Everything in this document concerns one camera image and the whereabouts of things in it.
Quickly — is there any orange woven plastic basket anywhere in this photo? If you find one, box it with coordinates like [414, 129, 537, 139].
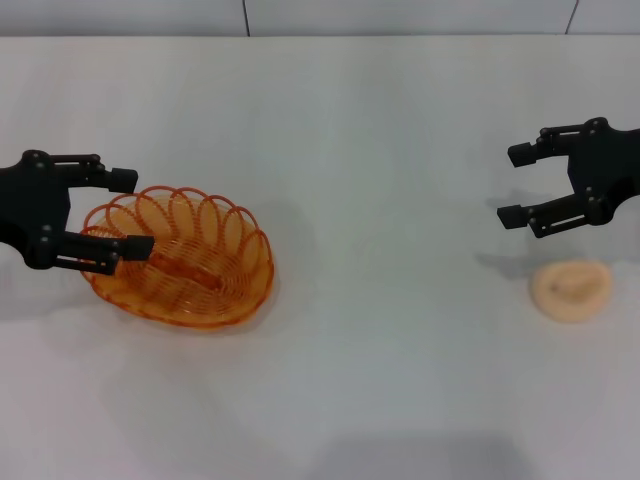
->
[79, 184, 276, 335]

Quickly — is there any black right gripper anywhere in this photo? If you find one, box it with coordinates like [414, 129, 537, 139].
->
[496, 117, 640, 239]

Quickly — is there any pale round bread bun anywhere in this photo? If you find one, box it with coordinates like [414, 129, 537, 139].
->
[530, 259, 612, 325]

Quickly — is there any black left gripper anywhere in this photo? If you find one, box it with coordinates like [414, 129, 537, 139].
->
[0, 149, 155, 277]

